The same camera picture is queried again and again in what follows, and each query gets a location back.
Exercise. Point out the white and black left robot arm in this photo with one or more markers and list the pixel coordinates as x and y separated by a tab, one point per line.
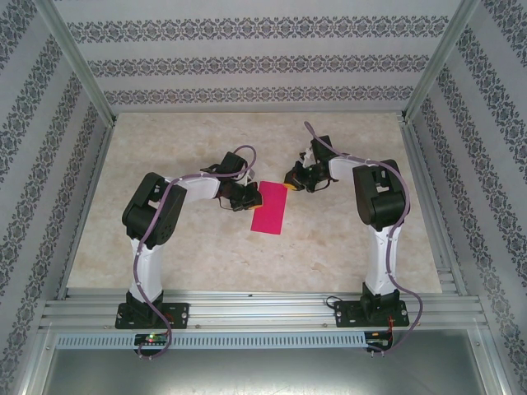
152	210

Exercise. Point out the aluminium side rail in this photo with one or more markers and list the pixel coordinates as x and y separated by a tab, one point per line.
88	205
432	197

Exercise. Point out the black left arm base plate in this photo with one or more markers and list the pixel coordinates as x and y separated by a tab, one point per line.
181	314

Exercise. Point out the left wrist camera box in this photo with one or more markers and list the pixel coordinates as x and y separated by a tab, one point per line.
251	176

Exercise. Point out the aluminium mounting rail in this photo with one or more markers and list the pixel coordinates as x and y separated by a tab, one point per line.
263	308

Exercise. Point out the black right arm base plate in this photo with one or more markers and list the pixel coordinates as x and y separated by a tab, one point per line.
346	314

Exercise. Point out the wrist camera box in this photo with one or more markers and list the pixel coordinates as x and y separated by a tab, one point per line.
251	176
306	158

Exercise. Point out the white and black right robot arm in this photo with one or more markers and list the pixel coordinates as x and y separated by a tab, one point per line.
381	197

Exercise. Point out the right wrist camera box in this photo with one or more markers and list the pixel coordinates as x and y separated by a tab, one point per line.
306	158

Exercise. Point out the grey metal sheet panel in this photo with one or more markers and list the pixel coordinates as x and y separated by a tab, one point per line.
263	370

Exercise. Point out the aluminium frame post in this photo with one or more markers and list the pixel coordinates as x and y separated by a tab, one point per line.
74	61
440	61

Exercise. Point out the pink paper sheet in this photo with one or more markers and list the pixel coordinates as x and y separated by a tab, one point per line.
269	210

